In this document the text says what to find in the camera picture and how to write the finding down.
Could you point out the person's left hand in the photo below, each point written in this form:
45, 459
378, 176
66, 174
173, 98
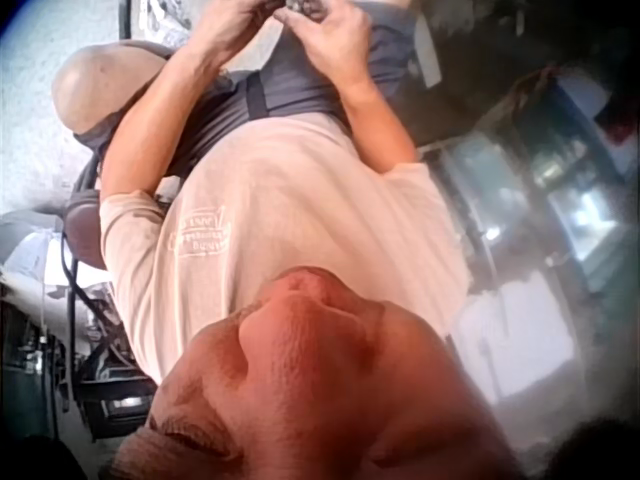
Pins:
227, 30

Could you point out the person's right hand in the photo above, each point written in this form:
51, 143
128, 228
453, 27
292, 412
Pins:
332, 50

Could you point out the small dark metal part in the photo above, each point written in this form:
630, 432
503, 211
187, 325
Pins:
302, 7

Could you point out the glass display cabinet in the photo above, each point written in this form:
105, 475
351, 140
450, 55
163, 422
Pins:
540, 190

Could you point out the white sheet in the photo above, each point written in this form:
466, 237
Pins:
515, 340

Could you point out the black box with window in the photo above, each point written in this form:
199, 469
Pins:
117, 402

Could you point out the person's legs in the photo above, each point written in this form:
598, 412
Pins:
100, 85

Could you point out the brown padded stool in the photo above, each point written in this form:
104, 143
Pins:
82, 227

